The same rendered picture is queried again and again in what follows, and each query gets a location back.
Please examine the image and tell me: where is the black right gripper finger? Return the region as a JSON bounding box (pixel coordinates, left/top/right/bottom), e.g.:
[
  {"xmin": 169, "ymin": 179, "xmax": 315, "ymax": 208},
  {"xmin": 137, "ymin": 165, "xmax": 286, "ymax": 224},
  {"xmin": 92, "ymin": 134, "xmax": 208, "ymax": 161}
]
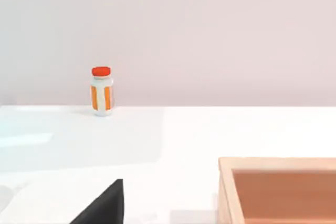
[{"xmin": 69, "ymin": 178, "xmax": 124, "ymax": 224}]

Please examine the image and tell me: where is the white bottle with red cap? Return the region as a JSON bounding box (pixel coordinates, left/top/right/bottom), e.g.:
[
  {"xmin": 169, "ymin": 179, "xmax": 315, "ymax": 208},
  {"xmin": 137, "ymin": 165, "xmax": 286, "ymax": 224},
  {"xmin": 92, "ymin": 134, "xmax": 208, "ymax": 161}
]
[{"xmin": 90, "ymin": 66, "xmax": 115, "ymax": 117}]

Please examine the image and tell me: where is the shallow salmon-coloured box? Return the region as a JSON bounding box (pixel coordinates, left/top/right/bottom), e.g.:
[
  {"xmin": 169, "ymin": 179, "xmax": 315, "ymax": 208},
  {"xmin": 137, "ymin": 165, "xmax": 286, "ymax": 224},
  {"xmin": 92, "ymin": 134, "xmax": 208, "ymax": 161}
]
[{"xmin": 218, "ymin": 156, "xmax": 336, "ymax": 224}]

